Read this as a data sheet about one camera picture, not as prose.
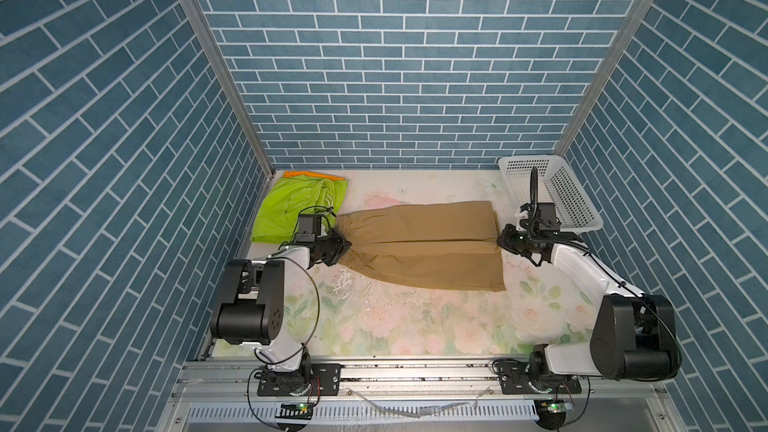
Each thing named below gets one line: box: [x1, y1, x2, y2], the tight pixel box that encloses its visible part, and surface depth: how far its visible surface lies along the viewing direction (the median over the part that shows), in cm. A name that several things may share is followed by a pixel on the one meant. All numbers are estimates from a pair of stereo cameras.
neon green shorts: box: [251, 174, 348, 244], surface depth 104 cm
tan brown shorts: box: [335, 201, 506, 292], surface depth 96 cm
